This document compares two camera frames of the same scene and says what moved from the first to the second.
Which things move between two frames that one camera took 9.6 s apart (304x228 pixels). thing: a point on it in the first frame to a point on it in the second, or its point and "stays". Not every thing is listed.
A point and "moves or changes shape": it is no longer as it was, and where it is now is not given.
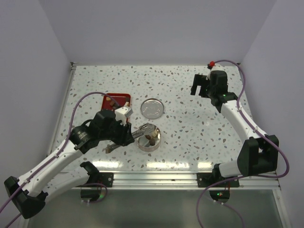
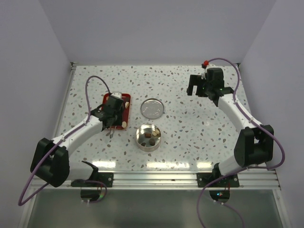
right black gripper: x=199 y=80 stays
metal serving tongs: x=143 y=130 moves or changes shape
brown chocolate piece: x=152 y=142 stays
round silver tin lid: x=152 y=108 stays
